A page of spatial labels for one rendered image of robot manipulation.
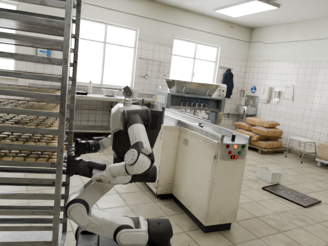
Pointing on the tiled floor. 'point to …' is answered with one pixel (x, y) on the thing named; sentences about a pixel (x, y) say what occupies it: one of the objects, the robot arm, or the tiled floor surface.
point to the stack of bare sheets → (291, 195)
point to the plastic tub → (268, 174)
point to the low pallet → (267, 150)
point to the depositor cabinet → (165, 160)
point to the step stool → (302, 147)
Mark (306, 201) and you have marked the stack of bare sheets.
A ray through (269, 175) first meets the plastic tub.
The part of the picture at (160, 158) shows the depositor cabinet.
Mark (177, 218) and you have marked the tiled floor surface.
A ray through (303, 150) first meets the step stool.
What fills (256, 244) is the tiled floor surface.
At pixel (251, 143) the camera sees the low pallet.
